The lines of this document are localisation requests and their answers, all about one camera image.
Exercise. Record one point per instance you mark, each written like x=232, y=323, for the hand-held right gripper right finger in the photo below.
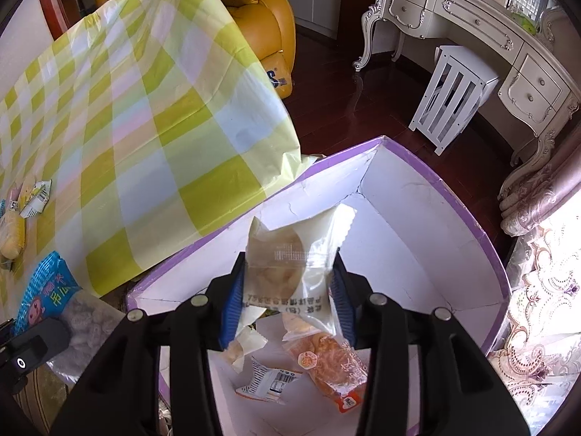
x=345, y=309

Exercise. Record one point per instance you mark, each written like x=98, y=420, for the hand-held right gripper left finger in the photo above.
x=231, y=309

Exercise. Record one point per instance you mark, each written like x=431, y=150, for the small cream snack packet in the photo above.
x=243, y=349

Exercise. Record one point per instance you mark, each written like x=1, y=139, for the orange bread bag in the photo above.
x=329, y=368

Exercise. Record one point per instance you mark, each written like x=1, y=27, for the blue clear snack bag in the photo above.
x=50, y=290

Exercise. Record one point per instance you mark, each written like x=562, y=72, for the translucent white pastry packet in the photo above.
x=299, y=259

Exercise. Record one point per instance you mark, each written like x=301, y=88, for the white snack packet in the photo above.
x=268, y=379

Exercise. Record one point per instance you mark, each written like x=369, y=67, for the purple rimmed white box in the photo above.
x=431, y=236

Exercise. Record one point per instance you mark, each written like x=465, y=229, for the yellow bread packet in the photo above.
x=11, y=236

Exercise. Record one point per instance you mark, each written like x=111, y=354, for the small white green packet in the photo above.
x=35, y=197

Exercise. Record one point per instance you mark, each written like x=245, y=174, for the striped beige towel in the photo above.
x=36, y=399

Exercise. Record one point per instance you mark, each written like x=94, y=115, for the green checkered tablecloth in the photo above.
x=136, y=122

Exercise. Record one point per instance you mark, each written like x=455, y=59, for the white slatted stool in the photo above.
x=447, y=95

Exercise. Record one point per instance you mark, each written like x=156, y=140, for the orange leather armchair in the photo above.
x=263, y=18

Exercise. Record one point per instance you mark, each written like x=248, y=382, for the white cabinet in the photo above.
x=317, y=0

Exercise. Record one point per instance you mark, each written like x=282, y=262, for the white ornate dresser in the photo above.
x=476, y=22

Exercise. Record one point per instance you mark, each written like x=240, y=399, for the small green object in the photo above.
x=526, y=20

